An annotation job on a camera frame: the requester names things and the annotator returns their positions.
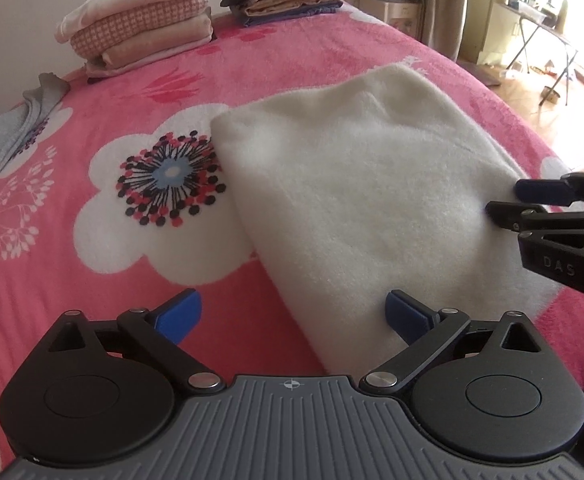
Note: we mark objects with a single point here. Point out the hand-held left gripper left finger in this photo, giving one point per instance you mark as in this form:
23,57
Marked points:
179,312

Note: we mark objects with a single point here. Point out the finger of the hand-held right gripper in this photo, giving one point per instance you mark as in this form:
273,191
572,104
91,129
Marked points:
542,190
547,217

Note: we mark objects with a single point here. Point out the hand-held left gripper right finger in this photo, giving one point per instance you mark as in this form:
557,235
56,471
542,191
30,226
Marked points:
407,312

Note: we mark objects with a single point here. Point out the white fuzzy sweater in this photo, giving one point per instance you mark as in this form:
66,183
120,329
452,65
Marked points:
362,185

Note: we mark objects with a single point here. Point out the folding ironing table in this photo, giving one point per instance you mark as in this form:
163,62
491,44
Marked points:
547,25

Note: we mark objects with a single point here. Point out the beige curtain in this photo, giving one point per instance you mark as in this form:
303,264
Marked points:
452,5

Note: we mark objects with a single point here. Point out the white water dispenser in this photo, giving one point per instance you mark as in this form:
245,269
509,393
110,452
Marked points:
397,12

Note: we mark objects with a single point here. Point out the grey knit garment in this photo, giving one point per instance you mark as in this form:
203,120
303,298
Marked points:
6,135

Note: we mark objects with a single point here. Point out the pink floral blanket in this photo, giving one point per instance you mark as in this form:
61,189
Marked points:
282,65

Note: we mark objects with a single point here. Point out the blue folded garment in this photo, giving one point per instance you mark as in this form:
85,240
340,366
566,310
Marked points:
292,16

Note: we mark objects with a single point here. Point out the tan folded garment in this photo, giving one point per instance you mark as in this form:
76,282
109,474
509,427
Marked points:
292,1

